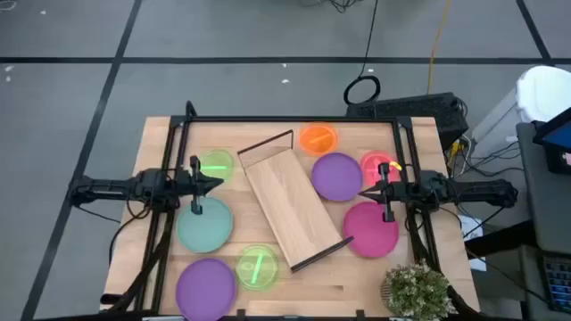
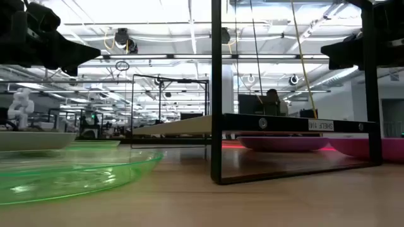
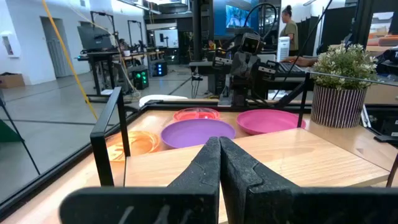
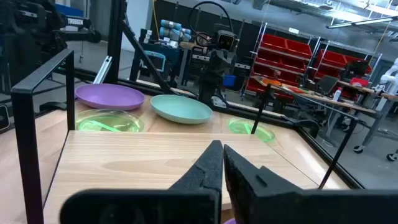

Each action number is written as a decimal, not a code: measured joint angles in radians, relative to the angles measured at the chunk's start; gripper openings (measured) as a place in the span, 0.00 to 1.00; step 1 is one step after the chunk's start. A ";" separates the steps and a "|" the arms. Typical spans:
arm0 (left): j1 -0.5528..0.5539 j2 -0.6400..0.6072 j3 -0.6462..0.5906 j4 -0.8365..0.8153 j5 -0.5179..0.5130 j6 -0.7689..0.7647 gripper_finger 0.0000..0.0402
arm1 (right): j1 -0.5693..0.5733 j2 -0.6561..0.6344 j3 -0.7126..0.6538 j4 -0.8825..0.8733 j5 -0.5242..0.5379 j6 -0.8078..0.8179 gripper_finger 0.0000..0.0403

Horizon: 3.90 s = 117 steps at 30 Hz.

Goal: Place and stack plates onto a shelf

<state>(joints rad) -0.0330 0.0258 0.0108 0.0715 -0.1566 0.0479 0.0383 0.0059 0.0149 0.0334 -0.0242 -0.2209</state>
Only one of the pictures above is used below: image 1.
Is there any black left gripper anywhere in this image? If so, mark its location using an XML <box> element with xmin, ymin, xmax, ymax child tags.
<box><xmin>174</xmin><ymin>154</ymin><xmax>225</xmax><ymax>216</ymax></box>

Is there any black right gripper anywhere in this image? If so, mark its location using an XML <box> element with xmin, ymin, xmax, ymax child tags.
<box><xmin>358</xmin><ymin>162</ymin><xmax>408</xmax><ymax>223</ymax></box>

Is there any small green transparent plate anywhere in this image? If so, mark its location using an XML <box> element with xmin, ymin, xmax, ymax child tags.
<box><xmin>198</xmin><ymin>149</ymin><xmax>236</xmax><ymax>182</ymax></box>
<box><xmin>235</xmin><ymin>244</ymin><xmax>280</xmax><ymax>292</ymax></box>

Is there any small red transparent plate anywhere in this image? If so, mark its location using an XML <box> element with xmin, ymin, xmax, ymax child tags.
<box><xmin>360</xmin><ymin>150</ymin><xmax>401</xmax><ymax>187</ymax></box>

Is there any large magenta plate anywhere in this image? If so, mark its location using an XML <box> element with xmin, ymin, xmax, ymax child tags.
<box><xmin>342</xmin><ymin>201</ymin><xmax>401</xmax><ymax>259</ymax></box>

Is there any large purple plate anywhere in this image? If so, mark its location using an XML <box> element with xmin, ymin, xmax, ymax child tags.
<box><xmin>175</xmin><ymin>257</ymin><xmax>237</xmax><ymax>321</ymax></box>
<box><xmin>310</xmin><ymin>152</ymin><xmax>364</xmax><ymax>202</ymax></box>

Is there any large teal plate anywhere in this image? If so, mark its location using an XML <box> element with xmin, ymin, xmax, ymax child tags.
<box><xmin>176</xmin><ymin>195</ymin><xmax>235</xmax><ymax>254</ymax></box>

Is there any small orange transparent plate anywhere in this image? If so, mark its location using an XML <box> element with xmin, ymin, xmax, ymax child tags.
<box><xmin>298</xmin><ymin>123</ymin><xmax>339</xmax><ymax>156</ymax></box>

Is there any black computer tower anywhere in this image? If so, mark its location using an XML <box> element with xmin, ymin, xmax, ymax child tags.
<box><xmin>345</xmin><ymin>92</ymin><xmax>469</xmax><ymax>151</ymax></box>

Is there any white paper sheet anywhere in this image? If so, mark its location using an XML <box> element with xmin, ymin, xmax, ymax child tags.
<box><xmin>457</xmin><ymin>215</ymin><xmax>488</xmax><ymax>272</ymax></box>

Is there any potted plant with white flowers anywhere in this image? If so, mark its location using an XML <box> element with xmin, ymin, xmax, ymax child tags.
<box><xmin>380</xmin><ymin>261</ymin><xmax>456</xmax><ymax>320</ymax></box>

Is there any grey desk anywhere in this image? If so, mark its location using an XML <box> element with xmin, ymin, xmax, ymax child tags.
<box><xmin>517</xmin><ymin>122</ymin><xmax>571</xmax><ymax>256</ymax></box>

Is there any monitor with blue screen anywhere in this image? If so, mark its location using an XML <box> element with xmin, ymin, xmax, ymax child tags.
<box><xmin>533</xmin><ymin>106</ymin><xmax>571</xmax><ymax>152</ymax></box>

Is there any white lidded bin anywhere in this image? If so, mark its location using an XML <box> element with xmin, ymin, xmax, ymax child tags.
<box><xmin>470</xmin><ymin>65</ymin><xmax>571</xmax><ymax>160</ymax></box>

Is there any black keyboard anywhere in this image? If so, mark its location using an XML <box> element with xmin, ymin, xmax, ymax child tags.
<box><xmin>542</xmin><ymin>255</ymin><xmax>571</xmax><ymax>314</ymax></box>

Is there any wooden shelf with black frame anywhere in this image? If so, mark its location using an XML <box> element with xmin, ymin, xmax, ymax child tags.
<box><xmin>236</xmin><ymin>128</ymin><xmax>356</xmax><ymax>274</ymax></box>

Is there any black metal table frame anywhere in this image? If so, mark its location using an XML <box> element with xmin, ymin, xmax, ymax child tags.
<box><xmin>100</xmin><ymin>100</ymin><xmax>481</xmax><ymax>321</ymax></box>

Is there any black coiled cable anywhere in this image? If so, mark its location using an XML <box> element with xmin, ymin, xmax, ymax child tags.
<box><xmin>342</xmin><ymin>0</ymin><xmax>383</xmax><ymax>107</ymax></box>

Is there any yellow cable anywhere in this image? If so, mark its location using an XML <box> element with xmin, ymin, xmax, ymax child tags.
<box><xmin>426</xmin><ymin>0</ymin><xmax>454</xmax><ymax>95</ymax></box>

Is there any black cable bundle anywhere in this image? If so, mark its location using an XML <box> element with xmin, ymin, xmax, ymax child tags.
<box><xmin>297</xmin><ymin>0</ymin><xmax>359</xmax><ymax>13</ymax></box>

